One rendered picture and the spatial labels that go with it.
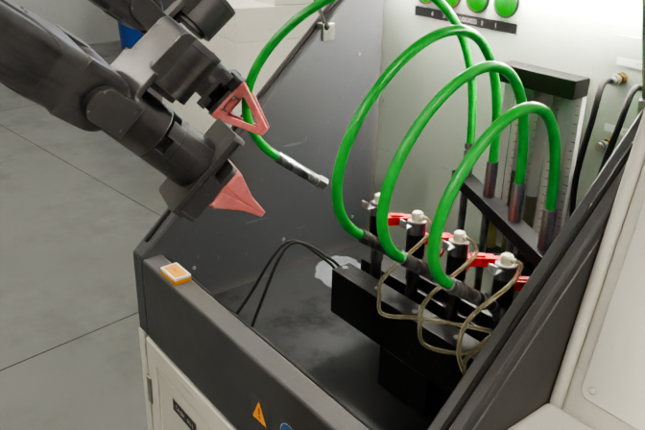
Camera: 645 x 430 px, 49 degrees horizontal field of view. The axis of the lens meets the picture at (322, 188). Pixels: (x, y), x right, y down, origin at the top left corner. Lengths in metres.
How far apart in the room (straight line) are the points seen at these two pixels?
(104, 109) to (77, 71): 0.04
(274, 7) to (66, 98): 3.28
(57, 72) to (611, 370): 0.65
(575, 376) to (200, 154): 0.51
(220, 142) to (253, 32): 3.11
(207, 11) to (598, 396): 0.72
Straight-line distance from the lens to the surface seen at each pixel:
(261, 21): 3.84
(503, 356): 0.82
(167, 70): 0.68
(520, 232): 1.03
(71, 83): 0.61
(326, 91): 1.36
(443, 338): 0.99
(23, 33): 0.58
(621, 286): 0.85
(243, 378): 1.04
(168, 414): 1.37
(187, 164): 0.71
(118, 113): 0.65
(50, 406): 2.51
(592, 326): 0.88
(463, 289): 0.87
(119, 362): 2.64
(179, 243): 1.28
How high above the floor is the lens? 1.54
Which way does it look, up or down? 23 degrees down
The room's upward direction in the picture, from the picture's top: 1 degrees clockwise
